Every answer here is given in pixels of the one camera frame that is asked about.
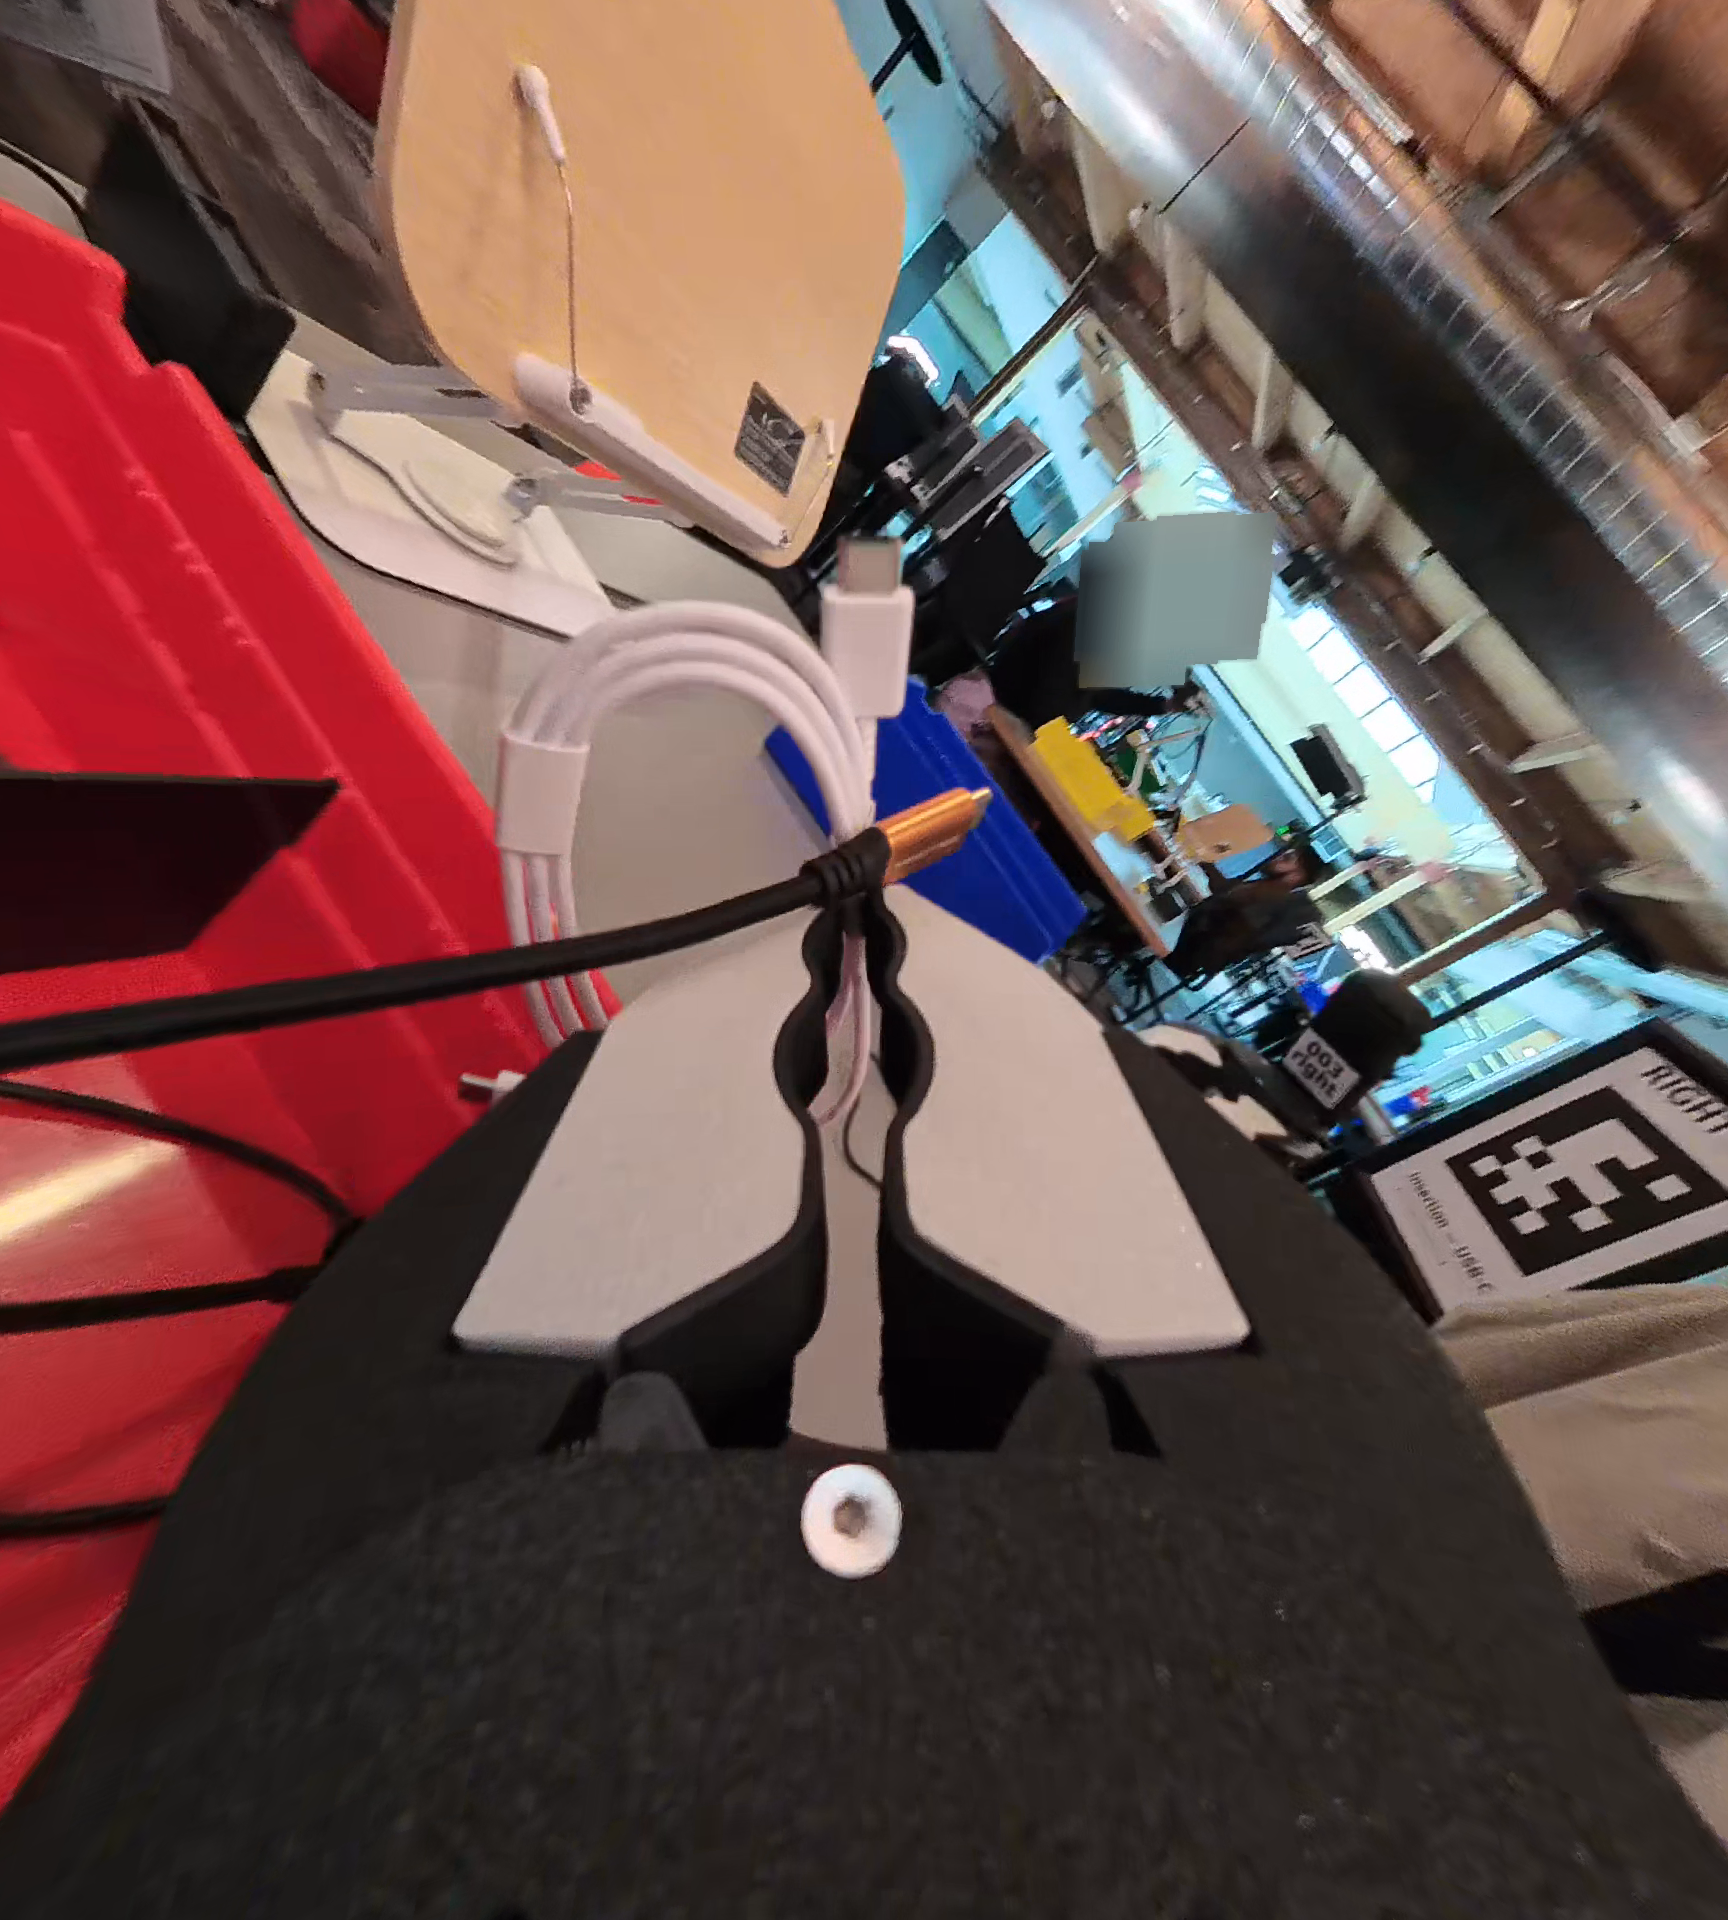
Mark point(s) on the grey desk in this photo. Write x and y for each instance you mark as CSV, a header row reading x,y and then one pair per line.
x,y
669,840

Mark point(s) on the blue plastic bin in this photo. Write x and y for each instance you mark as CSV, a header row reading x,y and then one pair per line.
x,y
984,901

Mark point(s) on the yellow plastic bin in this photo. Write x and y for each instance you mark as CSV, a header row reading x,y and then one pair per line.
x,y
1089,773

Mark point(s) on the wooden book stand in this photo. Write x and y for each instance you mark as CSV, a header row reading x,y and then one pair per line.
x,y
654,224

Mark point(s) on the red plastic bin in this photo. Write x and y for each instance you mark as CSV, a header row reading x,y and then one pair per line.
x,y
128,524

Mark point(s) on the person's right forearm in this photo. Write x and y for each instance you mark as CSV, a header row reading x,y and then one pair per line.
x,y
1628,1394

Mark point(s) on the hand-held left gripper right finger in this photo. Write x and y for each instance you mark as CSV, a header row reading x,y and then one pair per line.
x,y
1058,1185

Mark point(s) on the black bin divider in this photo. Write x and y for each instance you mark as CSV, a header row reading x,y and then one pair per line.
x,y
85,871

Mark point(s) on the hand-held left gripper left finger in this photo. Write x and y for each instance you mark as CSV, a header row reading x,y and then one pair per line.
x,y
654,1185

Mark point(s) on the silver ventilation duct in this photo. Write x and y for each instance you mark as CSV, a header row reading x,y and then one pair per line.
x,y
1404,375

